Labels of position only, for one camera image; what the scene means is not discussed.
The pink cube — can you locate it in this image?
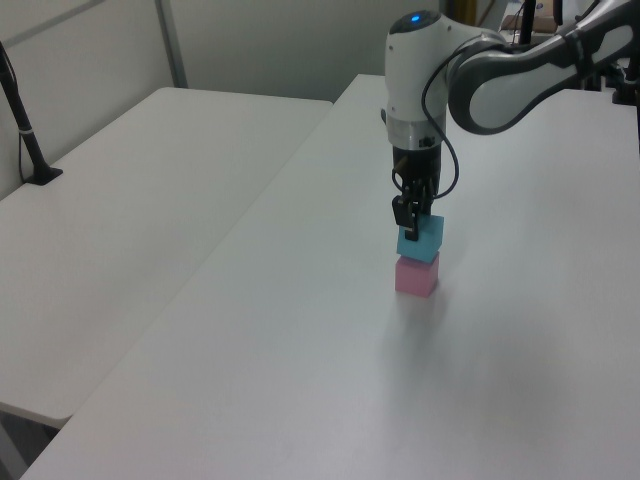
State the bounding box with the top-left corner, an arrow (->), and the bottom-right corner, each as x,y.
394,252 -> 441,298

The black camera stand pole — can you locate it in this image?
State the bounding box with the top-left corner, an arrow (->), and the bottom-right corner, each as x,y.
0,40 -> 65,187

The brown cardboard box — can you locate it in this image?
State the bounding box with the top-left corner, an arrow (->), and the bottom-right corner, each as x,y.
501,0 -> 560,34

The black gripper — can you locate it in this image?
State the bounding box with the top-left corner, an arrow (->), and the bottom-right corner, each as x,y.
390,145 -> 444,243

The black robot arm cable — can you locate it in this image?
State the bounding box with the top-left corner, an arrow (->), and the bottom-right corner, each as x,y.
421,37 -> 506,199

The grey metal partition post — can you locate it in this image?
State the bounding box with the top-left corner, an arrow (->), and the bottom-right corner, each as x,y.
154,0 -> 189,90

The white side table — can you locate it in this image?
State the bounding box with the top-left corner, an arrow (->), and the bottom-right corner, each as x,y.
0,86 -> 335,422

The black monitor stand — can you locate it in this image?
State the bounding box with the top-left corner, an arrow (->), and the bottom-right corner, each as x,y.
519,0 -> 537,47

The black clamp pole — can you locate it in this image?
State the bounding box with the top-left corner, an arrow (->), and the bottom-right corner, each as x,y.
611,57 -> 640,107

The blue cube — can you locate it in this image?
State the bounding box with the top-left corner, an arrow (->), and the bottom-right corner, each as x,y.
396,213 -> 446,264

